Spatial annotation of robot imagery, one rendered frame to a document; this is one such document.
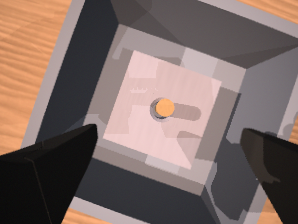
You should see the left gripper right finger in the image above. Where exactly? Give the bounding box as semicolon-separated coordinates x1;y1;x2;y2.
240;128;298;224

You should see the pale pink square plate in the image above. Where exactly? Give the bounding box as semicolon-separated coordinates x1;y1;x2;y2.
103;50;222;169

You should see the light brown wooden peg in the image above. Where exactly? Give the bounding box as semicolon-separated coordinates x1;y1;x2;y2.
155;99;174;116

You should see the grey open box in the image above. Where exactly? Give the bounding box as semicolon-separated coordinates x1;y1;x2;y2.
20;0;298;224

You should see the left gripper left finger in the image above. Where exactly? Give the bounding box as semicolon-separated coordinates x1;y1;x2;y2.
0;124;98;224

